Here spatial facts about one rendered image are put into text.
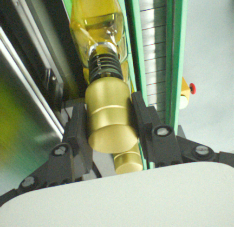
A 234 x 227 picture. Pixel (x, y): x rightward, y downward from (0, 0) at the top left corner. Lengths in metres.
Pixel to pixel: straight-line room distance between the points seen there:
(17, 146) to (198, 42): 0.56
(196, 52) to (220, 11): 0.13
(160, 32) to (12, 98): 0.31
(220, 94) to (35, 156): 0.73
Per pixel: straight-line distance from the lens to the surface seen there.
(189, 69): 0.72
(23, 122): 0.30
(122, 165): 0.24
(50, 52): 0.57
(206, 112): 0.94
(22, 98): 0.31
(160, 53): 0.49
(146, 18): 0.44
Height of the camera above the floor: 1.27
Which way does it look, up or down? 42 degrees down
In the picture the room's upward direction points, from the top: 171 degrees clockwise
